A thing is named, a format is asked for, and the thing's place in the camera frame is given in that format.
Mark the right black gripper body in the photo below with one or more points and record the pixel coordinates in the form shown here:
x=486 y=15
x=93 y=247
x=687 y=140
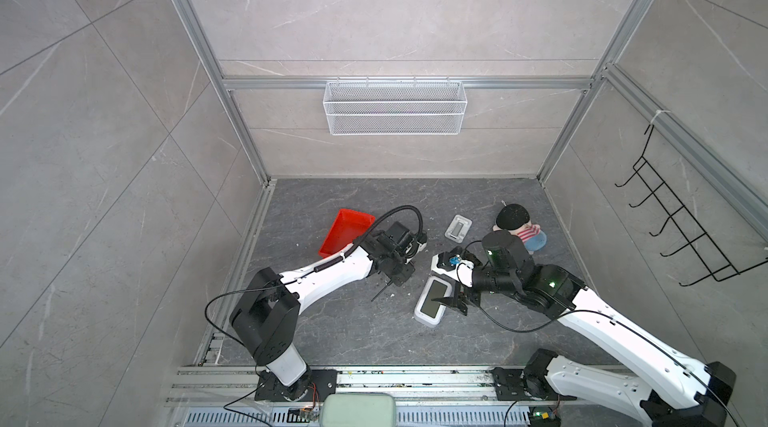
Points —
x=470 y=293

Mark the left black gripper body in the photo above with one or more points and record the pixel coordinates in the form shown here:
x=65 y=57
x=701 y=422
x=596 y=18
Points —
x=398 y=259

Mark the red handled screwdriver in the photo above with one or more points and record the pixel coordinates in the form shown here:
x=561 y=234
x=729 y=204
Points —
x=383 y=289

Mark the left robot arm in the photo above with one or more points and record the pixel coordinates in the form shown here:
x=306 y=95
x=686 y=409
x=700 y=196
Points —
x=266 y=315

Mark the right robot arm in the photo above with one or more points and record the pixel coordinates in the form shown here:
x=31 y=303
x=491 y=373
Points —
x=662 y=387

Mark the red plastic bin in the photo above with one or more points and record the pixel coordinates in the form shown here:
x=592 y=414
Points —
x=347 y=226

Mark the white digital clock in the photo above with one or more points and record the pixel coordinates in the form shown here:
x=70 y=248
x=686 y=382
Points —
x=428 y=310

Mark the small clear plastic case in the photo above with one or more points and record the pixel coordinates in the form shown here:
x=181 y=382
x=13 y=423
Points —
x=458 y=228

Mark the plush doll black hat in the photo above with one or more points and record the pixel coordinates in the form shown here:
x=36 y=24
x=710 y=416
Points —
x=516 y=219

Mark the pale green box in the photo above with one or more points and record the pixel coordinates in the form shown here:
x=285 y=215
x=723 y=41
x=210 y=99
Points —
x=358 y=410

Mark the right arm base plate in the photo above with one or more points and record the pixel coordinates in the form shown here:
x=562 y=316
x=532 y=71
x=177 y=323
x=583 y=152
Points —
x=524 y=384

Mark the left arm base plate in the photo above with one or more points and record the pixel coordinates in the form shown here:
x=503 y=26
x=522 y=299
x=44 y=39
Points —
x=315 y=385

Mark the white wire mesh basket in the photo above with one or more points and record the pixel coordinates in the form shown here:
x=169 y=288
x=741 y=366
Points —
x=357 y=108

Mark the aluminium rail base frame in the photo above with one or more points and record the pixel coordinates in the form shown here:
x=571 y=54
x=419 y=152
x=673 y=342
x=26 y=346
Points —
x=429 y=369

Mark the black wire hook rack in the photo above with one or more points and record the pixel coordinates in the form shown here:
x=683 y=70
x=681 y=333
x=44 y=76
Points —
x=680 y=218

